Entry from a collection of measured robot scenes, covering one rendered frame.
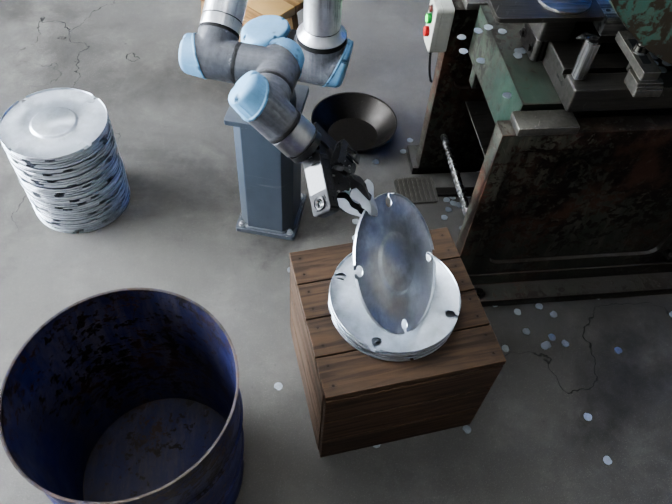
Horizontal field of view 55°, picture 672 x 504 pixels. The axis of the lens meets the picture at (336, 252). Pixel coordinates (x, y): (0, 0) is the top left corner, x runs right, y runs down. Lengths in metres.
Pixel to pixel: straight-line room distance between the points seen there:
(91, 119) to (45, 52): 0.88
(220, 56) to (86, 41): 1.65
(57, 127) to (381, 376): 1.14
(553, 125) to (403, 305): 0.52
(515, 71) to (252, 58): 0.68
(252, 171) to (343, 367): 0.68
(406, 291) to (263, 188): 0.66
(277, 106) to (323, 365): 0.55
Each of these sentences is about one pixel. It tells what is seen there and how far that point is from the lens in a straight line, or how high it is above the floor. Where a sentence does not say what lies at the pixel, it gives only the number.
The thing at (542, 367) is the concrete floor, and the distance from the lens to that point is 1.88.
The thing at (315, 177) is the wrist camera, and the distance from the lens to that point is 1.16.
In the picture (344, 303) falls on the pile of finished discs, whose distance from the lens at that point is 1.40.
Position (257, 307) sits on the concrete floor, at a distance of 1.85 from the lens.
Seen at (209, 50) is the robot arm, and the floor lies 0.86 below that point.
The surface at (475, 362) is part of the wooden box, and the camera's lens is 1.42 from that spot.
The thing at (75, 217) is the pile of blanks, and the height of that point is 0.07.
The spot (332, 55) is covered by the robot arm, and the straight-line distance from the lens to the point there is 1.53.
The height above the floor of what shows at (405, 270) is 0.49.
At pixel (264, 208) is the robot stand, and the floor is 0.12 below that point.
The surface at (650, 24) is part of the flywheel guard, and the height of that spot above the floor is 1.03.
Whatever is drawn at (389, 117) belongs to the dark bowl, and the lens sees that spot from 2.33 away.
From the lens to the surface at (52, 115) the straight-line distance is 2.00.
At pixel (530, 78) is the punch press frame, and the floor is 0.64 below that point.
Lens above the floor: 1.57
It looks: 53 degrees down
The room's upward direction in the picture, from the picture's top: 5 degrees clockwise
